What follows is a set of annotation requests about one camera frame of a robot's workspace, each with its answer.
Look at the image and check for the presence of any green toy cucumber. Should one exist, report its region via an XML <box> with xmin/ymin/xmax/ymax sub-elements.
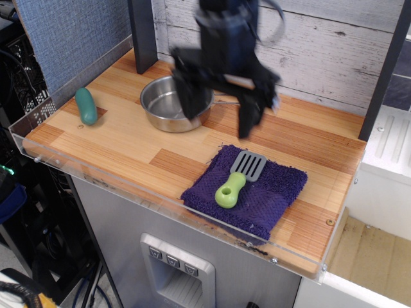
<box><xmin>74</xmin><ymin>88</ymin><xmax>98</xmax><ymax>126</ymax></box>

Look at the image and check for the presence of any silver dispenser panel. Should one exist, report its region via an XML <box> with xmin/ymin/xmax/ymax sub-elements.
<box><xmin>140</xmin><ymin>233</ymin><xmax>216</xmax><ymax>307</ymax></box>

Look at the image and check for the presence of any white toy sink unit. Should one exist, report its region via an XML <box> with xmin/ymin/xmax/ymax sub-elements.
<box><xmin>295</xmin><ymin>106</ymin><xmax>410</xmax><ymax>307</ymax></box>

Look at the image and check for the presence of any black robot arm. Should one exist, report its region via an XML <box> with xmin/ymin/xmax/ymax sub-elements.
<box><xmin>171</xmin><ymin>1</ymin><xmax>280</xmax><ymax>139</ymax></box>

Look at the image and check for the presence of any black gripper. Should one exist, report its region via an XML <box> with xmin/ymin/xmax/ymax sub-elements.
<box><xmin>171</xmin><ymin>9</ymin><xmax>280</xmax><ymax>139</ymax></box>

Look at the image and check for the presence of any green handled grey spatula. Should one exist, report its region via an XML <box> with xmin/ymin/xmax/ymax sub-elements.
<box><xmin>214</xmin><ymin>150</ymin><xmax>267</xmax><ymax>209</ymax></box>

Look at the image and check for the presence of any purple towel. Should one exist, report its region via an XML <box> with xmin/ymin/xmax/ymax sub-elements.
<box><xmin>180</xmin><ymin>145</ymin><xmax>308</xmax><ymax>240</ymax></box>

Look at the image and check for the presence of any grey toy fridge cabinet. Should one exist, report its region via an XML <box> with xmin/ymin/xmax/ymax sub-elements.
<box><xmin>74</xmin><ymin>179</ymin><xmax>301</xmax><ymax>307</ymax></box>

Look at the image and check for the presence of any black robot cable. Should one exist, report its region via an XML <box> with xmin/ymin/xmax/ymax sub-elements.
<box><xmin>255</xmin><ymin>0</ymin><xmax>287</xmax><ymax>44</ymax></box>

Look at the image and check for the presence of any steel pot with handle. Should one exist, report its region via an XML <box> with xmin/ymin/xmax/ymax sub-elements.
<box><xmin>140</xmin><ymin>76</ymin><xmax>226</xmax><ymax>133</ymax></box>

